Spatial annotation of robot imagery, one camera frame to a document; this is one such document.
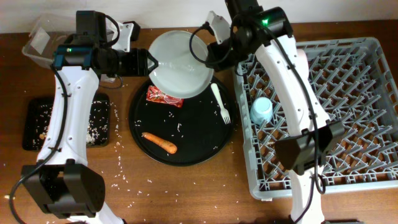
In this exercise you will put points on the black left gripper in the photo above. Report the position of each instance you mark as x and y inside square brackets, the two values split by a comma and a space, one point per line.
[140, 62]

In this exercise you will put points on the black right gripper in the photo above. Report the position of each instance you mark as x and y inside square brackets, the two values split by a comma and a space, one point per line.
[214, 50]

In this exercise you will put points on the grey plastic plate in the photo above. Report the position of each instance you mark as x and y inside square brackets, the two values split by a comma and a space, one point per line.
[178, 73]

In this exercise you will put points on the red snack wrapper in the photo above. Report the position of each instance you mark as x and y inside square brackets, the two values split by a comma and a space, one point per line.
[157, 96]

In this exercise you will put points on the light blue plastic cup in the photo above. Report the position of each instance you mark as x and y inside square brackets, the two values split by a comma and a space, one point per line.
[261, 110]

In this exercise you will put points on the rice and nut leftovers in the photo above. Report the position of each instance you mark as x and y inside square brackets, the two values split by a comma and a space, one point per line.
[90, 137]

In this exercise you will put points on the orange carrot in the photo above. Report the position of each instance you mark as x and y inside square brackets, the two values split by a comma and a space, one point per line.
[168, 146]

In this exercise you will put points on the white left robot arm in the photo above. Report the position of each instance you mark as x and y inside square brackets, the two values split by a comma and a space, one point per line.
[60, 182]

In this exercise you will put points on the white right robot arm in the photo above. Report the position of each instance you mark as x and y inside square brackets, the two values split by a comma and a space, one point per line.
[269, 35]

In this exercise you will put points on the clear plastic waste bin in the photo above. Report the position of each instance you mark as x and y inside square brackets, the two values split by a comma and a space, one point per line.
[40, 43]

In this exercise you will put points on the grey dishwasher rack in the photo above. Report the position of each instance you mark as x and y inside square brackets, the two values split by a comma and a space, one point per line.
[354, 84]

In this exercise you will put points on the white plastic fork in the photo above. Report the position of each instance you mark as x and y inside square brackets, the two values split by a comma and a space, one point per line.
[223, 111]

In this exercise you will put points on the round black serving tray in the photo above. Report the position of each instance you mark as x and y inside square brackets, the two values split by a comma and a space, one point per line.
[196, 128]

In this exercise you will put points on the black rectangular food tray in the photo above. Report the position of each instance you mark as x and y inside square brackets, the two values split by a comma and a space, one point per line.
[96, 124]

